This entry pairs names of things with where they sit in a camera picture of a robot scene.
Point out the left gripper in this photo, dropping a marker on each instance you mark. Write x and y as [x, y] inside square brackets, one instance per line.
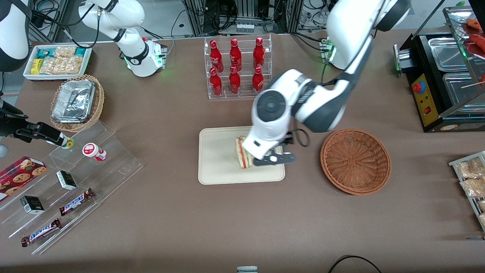
[287, 139]

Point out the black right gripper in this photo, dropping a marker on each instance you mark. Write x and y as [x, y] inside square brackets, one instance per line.
[23, 131]

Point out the triangular sandwich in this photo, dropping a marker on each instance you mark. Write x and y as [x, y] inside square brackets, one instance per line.
[242, 157]

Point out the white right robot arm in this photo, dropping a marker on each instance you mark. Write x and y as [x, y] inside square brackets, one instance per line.
[129, 15]

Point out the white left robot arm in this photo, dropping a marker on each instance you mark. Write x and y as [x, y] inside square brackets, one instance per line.
[352, 30]

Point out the beige plastic tray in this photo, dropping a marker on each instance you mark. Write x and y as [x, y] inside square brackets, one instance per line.
[218, 159]

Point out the light tan wicker basket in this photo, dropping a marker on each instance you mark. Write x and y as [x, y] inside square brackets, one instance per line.
[99, 102]

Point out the brown wicker basket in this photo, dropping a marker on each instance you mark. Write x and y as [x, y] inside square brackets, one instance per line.
[356, 163]

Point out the green yellow capped bottle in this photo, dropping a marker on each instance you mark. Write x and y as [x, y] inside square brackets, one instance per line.
[68, 143]

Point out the aluminium foil container stack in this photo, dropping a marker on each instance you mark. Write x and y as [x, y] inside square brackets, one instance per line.
[74, 100]

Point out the red white yogurt cup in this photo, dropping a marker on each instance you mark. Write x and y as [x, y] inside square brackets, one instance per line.
[93, 150]

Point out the small black box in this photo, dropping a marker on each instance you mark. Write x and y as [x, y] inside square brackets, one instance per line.
[66, 180]
[32, 205]

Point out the clear acrylic bottle rack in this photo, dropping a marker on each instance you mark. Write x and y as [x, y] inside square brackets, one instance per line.
[244, 94]

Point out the red chocolate cookie box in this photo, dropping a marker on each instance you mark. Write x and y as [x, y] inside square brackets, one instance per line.
[17, 176]

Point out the white rectangular snack bin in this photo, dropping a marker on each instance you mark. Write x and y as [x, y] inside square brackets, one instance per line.
[28, 75]

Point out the red cola bottle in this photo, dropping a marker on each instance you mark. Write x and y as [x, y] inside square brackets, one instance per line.
[215, 84]
[215, 55]
[234, 82]
[258, 53]
[235, 55]
[257, 80]

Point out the clear bag of crackers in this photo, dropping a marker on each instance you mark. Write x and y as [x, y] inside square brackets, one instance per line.
[51, 65]
[64, 51]
[72, 64]

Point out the yellow snack packet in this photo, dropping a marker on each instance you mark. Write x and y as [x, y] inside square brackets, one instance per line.
[36, 66]

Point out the clear acrylic step shelf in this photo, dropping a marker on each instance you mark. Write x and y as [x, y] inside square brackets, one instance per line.
[113, 167]

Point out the Snickers chocolate bar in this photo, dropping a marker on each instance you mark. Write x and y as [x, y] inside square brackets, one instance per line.
[41, 232]
[76, 201]

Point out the teal snack packet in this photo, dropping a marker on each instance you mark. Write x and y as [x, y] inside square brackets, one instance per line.
[80, 51]
[43, 52]

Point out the white power strip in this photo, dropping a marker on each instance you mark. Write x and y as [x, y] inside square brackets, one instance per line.
[245, 27]

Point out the small grey device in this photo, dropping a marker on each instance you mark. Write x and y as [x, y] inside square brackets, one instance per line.
[247, 269]

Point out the black hot food warmer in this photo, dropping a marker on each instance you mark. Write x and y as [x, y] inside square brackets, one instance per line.
[426, 98]

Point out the steel warmer pan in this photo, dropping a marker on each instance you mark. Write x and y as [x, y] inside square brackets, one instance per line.
[460, 94]
[449, 55]

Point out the clear bag of pastries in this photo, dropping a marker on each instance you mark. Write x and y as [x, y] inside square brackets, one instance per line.
[469, 168]
[474, 187]
[482, 219]
[482, 205]

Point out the red sausage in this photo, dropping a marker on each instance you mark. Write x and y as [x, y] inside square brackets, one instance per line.
[474, 25]
[478, 40]

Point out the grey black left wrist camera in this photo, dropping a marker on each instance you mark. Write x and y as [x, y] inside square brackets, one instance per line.
[274, 160]

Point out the aluminium frame equipment rack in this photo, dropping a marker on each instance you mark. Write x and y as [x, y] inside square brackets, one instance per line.
[246, 11]

